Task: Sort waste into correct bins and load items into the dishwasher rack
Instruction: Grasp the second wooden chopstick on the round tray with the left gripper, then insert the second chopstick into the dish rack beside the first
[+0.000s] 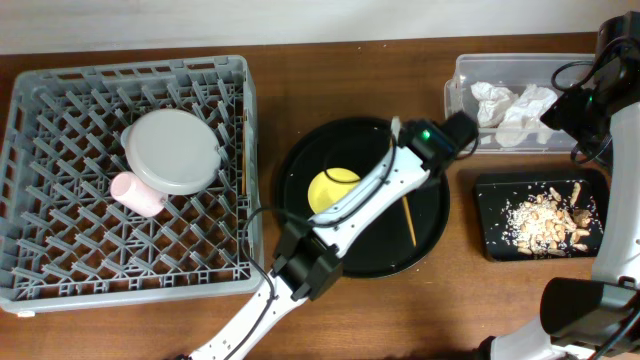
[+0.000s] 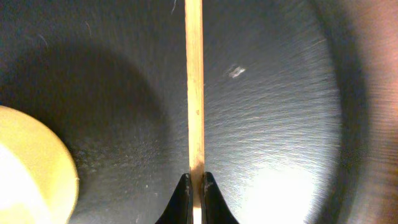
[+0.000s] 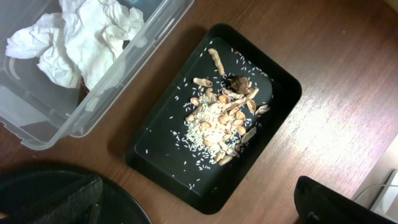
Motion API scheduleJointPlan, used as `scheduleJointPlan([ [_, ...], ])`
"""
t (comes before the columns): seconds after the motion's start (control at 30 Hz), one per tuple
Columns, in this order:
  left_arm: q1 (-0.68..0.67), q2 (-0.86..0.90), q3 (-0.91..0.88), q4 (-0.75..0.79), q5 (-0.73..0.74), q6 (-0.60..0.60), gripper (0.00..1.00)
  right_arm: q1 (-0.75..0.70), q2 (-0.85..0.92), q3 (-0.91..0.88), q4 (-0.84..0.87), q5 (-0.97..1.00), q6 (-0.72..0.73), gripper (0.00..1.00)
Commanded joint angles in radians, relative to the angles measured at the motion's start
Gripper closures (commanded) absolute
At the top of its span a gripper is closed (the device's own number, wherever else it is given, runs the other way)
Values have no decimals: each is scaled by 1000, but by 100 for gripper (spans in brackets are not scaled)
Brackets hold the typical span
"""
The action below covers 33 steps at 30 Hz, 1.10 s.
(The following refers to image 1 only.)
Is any large white napkin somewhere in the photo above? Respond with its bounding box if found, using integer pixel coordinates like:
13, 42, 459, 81
495, 84, 558, 147

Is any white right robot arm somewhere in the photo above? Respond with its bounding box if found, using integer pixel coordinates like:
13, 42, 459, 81
478, 11, 639, 359

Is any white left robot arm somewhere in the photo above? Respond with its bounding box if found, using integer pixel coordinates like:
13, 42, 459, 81
190, 112, 478, 360

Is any white round plate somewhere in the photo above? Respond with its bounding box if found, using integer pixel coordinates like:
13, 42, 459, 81
121, 109, 222, 195

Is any wooden chopstick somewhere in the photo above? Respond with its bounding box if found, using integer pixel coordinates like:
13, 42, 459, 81
241, 111, 248, 196
401, 196, 417, 248

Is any small white napkin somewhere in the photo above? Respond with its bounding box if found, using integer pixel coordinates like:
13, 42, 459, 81
471, 82, 519, 128

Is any round black tray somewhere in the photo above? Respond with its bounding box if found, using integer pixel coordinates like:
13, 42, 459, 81
273, 117, 450, 278

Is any clear plastic bin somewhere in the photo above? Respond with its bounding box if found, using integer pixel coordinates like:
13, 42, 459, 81
444, 53, 594, 154

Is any pink cup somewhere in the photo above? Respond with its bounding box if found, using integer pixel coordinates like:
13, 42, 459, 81
109, 172, 168, 217

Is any yellow bowl with food scraps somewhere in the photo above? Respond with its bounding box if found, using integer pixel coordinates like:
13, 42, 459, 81
307, 168, 360, 214

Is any grey dishwasher rack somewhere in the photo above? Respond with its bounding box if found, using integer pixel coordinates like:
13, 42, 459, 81
1, 55, 264, 314

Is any black rectangular tray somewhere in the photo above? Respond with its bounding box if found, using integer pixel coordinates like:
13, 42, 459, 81
474, 169, 609, 262

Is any pile of food scraps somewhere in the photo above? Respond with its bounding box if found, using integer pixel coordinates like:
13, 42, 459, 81
500, 181, 603, 259

